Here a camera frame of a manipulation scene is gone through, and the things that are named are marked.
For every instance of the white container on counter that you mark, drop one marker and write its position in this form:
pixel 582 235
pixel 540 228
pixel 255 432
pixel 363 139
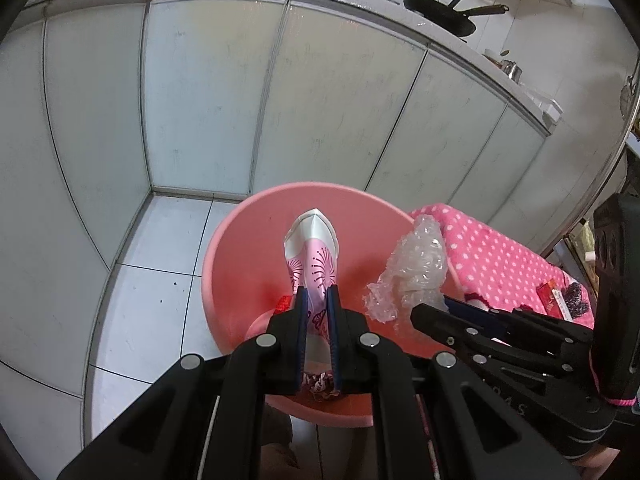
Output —
pixel 549 107

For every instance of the red toothpaste box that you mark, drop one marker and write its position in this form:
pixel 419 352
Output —
pixel 552 299

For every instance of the red snack wrapper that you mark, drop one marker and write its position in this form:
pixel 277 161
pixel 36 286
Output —
pixel 284 304

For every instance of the white kitchen cabinets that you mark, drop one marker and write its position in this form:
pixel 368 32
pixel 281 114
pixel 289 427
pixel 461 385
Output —
pixel 105 101

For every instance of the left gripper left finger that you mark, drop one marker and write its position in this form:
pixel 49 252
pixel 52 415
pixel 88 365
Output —
pixel 202 418

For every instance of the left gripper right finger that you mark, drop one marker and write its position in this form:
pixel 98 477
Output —
pixel 434 418

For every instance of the right black wok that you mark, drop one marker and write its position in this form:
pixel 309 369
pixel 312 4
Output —
pixel 446 16

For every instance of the pink plastic trash bin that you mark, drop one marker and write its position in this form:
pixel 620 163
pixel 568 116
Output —
pixel 245 274

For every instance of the metal shelf rack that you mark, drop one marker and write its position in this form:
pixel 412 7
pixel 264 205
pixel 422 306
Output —
pixel 601 179

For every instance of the pink polka dot blanket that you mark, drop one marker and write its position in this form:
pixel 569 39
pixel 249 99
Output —
pixel 490 267

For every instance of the steel kettle pot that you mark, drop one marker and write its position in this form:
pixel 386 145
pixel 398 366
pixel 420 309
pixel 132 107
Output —
pixel 509 67

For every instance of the pink white snack packet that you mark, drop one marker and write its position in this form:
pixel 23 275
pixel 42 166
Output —
pixel 311 249

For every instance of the clear plastic bag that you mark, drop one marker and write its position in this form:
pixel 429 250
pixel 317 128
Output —
pixel 414 274

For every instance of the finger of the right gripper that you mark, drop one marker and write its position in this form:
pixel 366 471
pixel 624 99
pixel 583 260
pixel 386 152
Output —
pixel 464 330
pixel 461 309

